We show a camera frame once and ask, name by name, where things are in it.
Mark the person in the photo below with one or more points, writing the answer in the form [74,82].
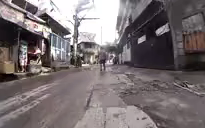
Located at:
[102,58]

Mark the pale multi-storey building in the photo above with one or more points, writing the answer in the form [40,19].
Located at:
[88,46]

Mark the utility pole with crossarm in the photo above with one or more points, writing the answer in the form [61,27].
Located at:
[76,40]

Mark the building with white-framed gate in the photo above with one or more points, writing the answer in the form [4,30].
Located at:
[60,46]

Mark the dark-fronted building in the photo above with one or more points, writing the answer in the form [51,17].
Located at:
[150,45]

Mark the grey concrete road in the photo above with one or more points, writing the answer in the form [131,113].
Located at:
[56,100]

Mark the raised concrete kerb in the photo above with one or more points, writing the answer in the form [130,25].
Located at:
[30,75]

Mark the concrete building with wooden shutter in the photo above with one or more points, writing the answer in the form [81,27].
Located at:
[176,33]

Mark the shop building with awning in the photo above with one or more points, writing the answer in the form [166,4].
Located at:
[10,20]

